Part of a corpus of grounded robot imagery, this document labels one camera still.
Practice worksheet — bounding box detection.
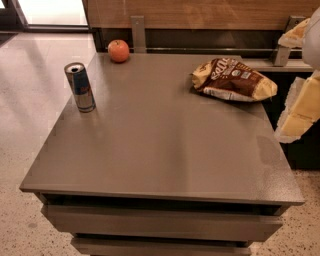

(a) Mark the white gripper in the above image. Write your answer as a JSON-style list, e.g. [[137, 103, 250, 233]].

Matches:
[[275, 7, 320, 143]]

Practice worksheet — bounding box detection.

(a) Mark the brown chip bag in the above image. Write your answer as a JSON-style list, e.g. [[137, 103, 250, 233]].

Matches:
[[192, 58, 277, 102]]

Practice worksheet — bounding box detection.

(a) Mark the redbull can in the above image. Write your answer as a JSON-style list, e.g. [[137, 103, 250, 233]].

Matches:
[[64, 62, 96, 113]]

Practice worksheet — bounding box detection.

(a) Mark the grey drawer cabinet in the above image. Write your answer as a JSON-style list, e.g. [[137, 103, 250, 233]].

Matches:
[[21, 54, 304, 256]]

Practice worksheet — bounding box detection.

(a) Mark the red apple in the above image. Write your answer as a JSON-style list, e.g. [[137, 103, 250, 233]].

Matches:
[[107, 40, 130, 63]]

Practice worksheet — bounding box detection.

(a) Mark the right grey metal bracket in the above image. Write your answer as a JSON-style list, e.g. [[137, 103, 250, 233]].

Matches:
[[272, 16, 309, 67]]

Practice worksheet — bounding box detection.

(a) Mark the grey metal bracket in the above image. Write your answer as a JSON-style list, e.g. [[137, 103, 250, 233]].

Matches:
[[272, 16, 309, 67], [130, 16, 147, 53]]

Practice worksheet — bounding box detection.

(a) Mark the left grey metal bracket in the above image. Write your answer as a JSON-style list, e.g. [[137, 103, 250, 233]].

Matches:
[[130, 16, 147, 53]]

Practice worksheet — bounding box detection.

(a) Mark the wooden wall panel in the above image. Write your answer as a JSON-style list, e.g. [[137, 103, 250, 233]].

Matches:
[[83, 0, 320, 30]]

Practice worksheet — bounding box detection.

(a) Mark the window frame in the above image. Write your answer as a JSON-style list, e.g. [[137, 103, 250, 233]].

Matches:
[[0, 0, 88, 32]]

